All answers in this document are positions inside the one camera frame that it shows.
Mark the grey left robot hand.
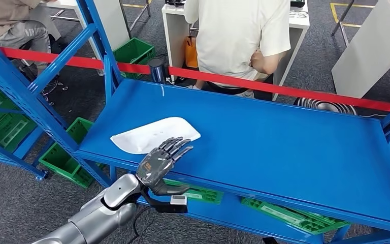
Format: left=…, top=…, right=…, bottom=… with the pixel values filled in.
left=135, top=136, right=194, bottom=197

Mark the white curved plastic part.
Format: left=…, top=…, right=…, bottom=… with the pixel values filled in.
left=110, top=116, right=202, bottom=155

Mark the blue metal shelf rack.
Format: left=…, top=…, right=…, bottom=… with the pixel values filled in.
left=0, top=104, right=49, bottom=182
left=0, top=0, right=390, bottom=244

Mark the green plastic crate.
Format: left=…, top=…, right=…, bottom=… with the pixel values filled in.
left=38, top=117, right=105, bottom=189
left=162, top=178, right=224, bottom=205
left=0, top=78, right=38, bottom=154
left=112, top=37, right=156, bottom=80
left=241, top=197, right=352, bottom=236

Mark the orange bag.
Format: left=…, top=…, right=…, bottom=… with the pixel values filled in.
left=184, top=35, right=199, bottom=69

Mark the red barrier belt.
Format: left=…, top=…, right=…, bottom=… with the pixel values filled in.
left=0, top=46, right=390, bottom=112

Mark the chrome stool base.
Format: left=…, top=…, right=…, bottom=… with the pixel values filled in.
left=18, top=66, right=70, bottom=106

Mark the person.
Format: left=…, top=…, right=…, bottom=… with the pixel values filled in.
left=184, top=0, right=291, bottom=99
left=0, top=0, right=61, bottom=76

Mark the black ribbed round stool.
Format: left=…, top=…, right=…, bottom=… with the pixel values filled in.
left=293, top=97, right=359, bottom=116

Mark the black camera bracket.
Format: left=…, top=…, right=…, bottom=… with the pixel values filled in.
left=141, top=187, right=188, bottom=214

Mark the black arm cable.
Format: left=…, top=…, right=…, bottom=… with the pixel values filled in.
left=133, top=205, right=155, bottom=244

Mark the black chrome barrier post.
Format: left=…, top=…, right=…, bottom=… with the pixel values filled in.
left=148, top=57, right=170, bottom=85

